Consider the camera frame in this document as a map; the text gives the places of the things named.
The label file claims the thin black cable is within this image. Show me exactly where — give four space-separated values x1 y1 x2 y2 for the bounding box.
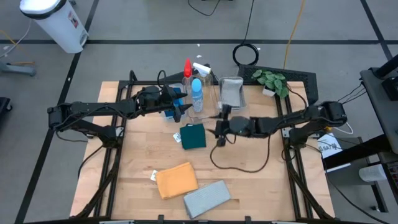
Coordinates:
187 0 221 17

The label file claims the black equipment cart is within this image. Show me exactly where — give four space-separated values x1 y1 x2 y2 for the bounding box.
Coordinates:
359 54 398 156

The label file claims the left gripper cable loop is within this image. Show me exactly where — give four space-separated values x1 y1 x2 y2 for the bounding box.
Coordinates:
157 69 168 91

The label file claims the large clear plastic bin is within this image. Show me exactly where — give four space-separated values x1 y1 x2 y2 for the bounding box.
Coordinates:
186 73 223 121

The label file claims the clear spray bottle red trigger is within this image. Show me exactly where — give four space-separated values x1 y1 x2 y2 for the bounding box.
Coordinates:
182 58 194 94

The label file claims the black floor object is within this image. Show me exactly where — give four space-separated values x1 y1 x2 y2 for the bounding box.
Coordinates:
0 96 13 113

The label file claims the clear spray bottle white trigger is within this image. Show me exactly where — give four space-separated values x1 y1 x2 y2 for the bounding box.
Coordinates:
192 62 216 94

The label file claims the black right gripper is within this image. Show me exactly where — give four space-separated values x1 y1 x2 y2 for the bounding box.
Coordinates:
206 104 253 147

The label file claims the black cable with coil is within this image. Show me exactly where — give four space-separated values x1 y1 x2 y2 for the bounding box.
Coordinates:
232 0 260 67

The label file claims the dark green folded cloth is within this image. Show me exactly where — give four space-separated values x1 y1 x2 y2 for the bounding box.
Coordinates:
172 123 207 151

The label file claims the grey chair base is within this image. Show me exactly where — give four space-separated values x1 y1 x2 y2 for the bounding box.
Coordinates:
0 61 35 78

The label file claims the black aluminium table frame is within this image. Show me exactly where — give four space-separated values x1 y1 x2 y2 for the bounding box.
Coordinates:
70 70 335 224

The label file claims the green plant in white pot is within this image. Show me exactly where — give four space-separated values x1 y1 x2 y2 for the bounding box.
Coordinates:
251 68 290 100

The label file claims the yellow cable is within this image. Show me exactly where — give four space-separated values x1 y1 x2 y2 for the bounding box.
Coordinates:
282 0 307 70

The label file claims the black diagonal bar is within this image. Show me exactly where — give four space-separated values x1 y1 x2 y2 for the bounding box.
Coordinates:
322 135 398 172

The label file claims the brown right gripper cable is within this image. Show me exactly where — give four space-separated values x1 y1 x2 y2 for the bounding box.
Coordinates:
210 133 272 174

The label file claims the grey cylinder roll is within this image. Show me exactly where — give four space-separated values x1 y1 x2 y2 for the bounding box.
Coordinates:
358 164 389 183

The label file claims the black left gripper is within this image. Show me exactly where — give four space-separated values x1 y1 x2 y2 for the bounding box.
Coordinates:
136 84 193 123

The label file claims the orange cloth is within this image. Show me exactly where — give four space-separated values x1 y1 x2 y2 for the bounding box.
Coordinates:
150 161 199 200

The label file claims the small clear plastic bin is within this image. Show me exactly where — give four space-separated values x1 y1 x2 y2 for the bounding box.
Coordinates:
163 83 190 121

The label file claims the white trash can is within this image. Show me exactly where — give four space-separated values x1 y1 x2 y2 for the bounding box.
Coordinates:
19 0 90 54

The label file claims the white paper sign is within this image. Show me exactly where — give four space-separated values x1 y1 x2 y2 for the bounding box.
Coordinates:
317 133 343 160

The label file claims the grey waffle weave cloth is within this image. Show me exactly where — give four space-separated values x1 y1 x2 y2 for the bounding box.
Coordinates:
183 180 232 220

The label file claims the blue air freshener spray can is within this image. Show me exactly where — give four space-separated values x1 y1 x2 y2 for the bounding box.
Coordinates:
190 78 205 113

